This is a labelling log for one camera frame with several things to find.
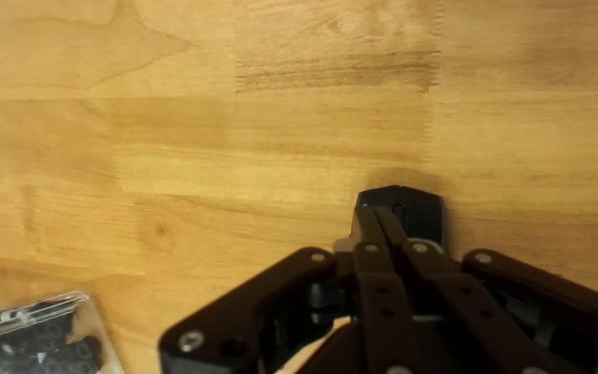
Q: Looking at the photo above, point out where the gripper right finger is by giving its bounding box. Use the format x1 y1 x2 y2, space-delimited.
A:
376 206 598 374

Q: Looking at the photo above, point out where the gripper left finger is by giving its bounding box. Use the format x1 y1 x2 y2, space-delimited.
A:
158 206 425 374

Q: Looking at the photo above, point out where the clear bag of black parts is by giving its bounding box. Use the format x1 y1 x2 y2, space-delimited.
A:
0 290 124 374

